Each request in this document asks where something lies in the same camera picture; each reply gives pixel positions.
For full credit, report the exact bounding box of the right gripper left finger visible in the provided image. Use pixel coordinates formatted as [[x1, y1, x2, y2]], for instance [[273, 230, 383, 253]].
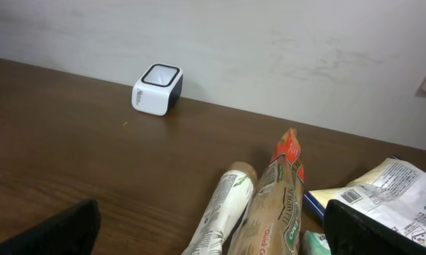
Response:
[[0, 199, 101, 255]]

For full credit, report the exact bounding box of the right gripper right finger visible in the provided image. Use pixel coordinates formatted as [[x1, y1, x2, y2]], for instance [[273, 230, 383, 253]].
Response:
[[323, 199, 426, 255]]

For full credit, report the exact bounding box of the teal tissue pack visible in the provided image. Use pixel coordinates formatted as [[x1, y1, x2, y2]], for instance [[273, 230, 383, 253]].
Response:
[[302, 231, 331, 255]]

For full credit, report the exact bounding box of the yellow snack bag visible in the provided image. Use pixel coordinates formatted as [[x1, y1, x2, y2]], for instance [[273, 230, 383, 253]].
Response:
[[303, 156, 426, 247]]

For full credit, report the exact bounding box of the red orange pasta packet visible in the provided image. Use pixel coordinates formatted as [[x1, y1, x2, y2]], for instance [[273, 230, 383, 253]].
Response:
[[228, 128, 304, 255]]

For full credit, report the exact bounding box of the white tube with tan cap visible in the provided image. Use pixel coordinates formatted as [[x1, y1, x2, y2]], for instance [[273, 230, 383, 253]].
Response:
[[182, 161, 257, 255]]

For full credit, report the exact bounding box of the white barcode scanner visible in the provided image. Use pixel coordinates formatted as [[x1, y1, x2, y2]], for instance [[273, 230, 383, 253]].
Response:
[[131, 63, 184, 116]]

